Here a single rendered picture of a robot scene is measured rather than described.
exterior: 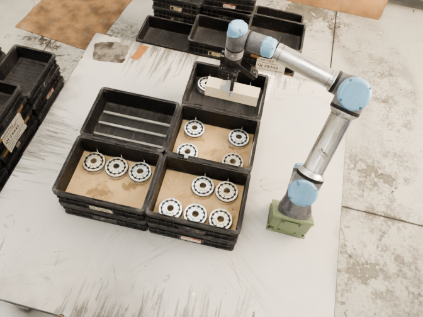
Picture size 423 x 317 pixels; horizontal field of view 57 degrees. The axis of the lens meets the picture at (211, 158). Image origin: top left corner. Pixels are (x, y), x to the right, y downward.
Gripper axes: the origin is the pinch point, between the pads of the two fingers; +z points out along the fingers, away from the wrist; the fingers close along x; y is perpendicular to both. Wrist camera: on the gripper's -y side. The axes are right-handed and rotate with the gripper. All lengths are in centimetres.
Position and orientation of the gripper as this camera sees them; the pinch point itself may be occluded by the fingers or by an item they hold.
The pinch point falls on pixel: (232, 89)
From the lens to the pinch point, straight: 179.4
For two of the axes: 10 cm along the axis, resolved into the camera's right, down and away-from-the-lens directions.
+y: -9.7, -2.3, 0.7
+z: -0.7, 5.3, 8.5
